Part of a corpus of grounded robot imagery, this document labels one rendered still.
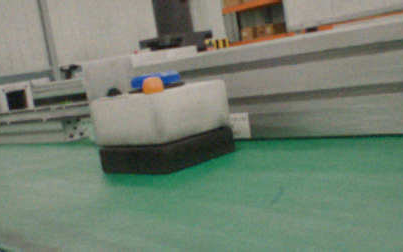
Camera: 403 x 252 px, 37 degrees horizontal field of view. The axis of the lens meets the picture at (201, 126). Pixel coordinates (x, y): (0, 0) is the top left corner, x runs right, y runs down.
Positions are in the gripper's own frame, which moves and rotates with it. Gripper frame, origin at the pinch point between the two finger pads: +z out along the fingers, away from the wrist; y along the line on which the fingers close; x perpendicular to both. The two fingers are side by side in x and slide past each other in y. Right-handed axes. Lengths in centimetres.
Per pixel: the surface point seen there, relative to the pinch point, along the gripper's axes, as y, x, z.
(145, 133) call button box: -35.8, -31.9, -0.4
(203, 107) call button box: -30.9, -33.5, -1.4
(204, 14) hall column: 594, 543, -67
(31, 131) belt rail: -20.4, 11.6, 1.2
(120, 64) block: -23.9, -15.5, -5.9
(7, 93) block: 13, 79, -4
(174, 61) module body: -23.9, -23.7, -5.2
